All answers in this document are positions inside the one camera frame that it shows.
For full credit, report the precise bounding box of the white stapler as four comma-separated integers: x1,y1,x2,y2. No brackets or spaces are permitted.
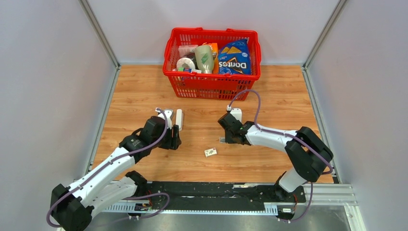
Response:
175,109,184,131

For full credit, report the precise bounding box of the small staple box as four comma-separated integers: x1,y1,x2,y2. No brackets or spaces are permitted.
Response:
204,148,217,157

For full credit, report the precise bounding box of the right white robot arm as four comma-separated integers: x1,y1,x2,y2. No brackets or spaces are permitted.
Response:
218,113,333,202

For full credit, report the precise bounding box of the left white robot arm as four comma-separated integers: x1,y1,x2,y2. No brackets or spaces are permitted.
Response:
46,108,181,231

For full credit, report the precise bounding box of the small white blue box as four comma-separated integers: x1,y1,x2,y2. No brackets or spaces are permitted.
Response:
174,67,202,74

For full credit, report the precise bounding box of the blue Doritos chip bag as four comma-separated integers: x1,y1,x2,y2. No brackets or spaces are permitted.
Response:
218,39,251,75

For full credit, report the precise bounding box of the red plastic shopping basket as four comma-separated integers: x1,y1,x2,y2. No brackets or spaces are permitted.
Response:
162,27,262,100

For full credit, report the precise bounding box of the white tape roll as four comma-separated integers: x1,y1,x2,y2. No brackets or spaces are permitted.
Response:
176,57,196,69

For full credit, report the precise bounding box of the beige squeeze bottle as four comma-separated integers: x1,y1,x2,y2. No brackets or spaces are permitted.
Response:
194,45,214,74

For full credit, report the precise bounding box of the orange snack packet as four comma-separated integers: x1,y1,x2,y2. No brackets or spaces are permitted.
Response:
203,42,219,74

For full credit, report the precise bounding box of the clear plastic wrapped packet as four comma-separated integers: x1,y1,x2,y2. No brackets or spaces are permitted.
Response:
178,45,198,57

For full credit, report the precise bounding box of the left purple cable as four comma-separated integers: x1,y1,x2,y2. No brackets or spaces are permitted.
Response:
46,108,169,228

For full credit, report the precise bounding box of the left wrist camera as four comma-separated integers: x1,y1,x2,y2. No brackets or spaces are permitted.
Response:
155,108,174,129

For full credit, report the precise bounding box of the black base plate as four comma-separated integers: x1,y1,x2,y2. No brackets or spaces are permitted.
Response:
136,181,306,211

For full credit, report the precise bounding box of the white perforated cable tray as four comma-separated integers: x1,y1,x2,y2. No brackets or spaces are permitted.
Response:
102,201,279,216

